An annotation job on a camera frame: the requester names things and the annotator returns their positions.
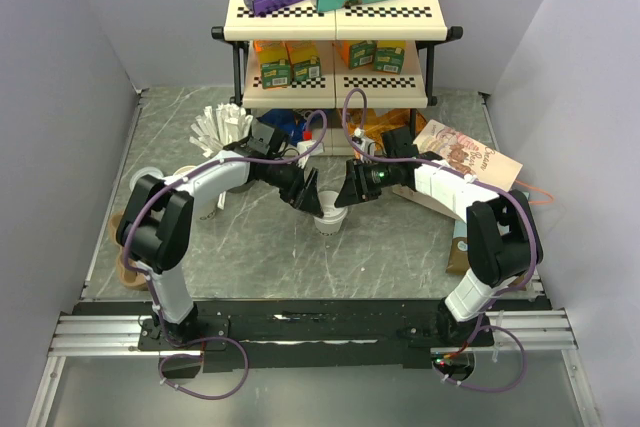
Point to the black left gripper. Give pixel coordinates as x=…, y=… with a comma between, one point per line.
x=303, y=195

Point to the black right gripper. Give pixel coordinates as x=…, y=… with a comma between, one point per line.
x=356, y=187

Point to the white plastic cup lid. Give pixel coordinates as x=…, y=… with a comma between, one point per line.
x=328, y=200

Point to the paper takeout bag orange handles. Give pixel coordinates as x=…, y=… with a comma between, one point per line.
x=471, y=158

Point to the white paper coffee cup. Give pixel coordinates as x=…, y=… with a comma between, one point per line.
x=330, y=223

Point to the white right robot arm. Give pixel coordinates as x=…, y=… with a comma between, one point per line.
x=503, y=243

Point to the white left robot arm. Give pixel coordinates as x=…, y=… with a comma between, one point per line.
x=154, y=230

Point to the grey straw holder cup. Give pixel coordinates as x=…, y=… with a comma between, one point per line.
x=240, y=189

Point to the orange snack bag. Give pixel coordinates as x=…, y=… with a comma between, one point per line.
x=377, y=121

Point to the blue snack bag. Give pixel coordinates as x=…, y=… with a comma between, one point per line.
x=292, y=121

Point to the bundle of wrapped white straws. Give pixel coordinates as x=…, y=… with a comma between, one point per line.
x=218, y=127

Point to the stack of white paper cups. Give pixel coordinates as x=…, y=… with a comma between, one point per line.
x=204, y=211

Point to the brown chips bag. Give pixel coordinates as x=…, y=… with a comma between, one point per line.
x=458, y=262

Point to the green orange box far left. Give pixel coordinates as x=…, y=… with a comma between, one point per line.
x=274, y=64

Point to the green orange box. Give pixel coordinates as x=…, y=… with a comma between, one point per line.
x=304, y=59
x=274, y=64
x=356, y=53
x=389, y=56

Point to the green orange box far right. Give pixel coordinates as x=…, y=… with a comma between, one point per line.
x=389, y=56

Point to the stack of white lids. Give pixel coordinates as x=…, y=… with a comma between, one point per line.
x=149, y=170

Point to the cream two-tier shelf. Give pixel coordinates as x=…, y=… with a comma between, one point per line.
x=420, y=23

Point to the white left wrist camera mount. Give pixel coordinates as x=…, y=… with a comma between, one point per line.
x=306, y=148

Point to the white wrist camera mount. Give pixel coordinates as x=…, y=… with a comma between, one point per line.
x=306, y=148
x=365, y=146

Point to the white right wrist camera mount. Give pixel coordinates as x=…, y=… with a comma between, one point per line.
x=365, y=146

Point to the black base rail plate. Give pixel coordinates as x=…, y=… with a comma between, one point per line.
x=266, y=333

